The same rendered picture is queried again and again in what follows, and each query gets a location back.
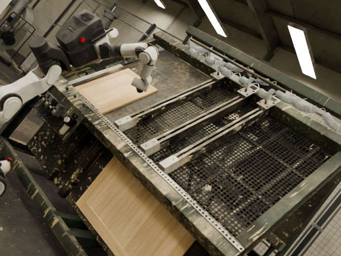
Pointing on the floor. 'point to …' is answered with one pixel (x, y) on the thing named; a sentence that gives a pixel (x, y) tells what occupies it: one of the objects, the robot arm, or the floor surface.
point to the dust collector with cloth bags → (18, 8)
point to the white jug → (6, 165)
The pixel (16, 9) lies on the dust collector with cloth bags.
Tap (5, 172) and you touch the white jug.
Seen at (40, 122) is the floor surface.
